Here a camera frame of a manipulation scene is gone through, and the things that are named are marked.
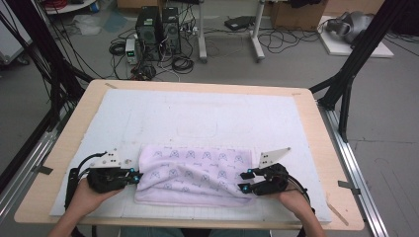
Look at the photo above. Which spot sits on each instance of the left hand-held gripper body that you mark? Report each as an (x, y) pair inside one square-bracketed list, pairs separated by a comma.
[(105, 179)]

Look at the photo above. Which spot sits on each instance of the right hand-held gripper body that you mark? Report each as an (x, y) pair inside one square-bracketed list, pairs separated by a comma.
[(275, 181)]

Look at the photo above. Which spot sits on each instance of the lilac towel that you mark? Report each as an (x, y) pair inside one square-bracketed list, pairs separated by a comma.
[(194, 177)]

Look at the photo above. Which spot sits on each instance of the person's right hand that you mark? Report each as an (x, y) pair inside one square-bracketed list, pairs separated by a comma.
[(294, 202)]

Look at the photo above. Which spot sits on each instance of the person's left hand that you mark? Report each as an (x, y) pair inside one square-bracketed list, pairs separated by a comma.
[(84, 200)]

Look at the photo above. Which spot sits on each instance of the black tape strip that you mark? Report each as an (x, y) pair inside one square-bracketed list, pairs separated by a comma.
[(44, 170)]

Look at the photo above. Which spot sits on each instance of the grey tape strip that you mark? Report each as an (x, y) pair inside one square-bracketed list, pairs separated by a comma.
[(347, 186)]

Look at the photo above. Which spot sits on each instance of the white foam mat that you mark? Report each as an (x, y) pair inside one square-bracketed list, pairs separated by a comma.
[(197, 112)]

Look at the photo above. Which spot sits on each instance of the white power supply unit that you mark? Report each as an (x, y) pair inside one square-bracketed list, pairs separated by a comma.
[(131, 51)]

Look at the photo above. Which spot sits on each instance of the black computer tower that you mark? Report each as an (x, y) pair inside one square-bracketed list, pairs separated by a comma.
[(148, 33), (171, 31)]

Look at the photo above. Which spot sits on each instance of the white floor board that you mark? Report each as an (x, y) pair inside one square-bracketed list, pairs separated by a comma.
[(336, 47)]

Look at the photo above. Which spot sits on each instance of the teal sheet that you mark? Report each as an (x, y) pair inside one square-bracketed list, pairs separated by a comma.
[(115, 22)]

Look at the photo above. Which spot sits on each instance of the black flat box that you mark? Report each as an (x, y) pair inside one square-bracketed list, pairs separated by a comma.
[(239, 23)]

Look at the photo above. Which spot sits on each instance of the clear plastic bag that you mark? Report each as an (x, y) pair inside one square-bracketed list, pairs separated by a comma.
[(87, 24)]

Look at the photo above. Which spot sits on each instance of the cardboard box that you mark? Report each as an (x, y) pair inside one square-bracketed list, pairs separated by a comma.
[(296, 18)]

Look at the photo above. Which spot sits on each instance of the white cabinet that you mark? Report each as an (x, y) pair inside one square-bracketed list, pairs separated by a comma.
[(11, 39)]

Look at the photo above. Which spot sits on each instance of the round white table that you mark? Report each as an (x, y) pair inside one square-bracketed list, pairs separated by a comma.
[(75, 7)]

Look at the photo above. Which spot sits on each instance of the grey headset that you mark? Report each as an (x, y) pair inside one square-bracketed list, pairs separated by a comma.
[(354, 23)]

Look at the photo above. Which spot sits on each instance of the aluminium rail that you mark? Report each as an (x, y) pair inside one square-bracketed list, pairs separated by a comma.
[(355, 177), (33, 154)]

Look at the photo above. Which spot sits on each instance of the white desk frame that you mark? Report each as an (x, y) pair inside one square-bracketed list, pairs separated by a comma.
[(202, 33)]

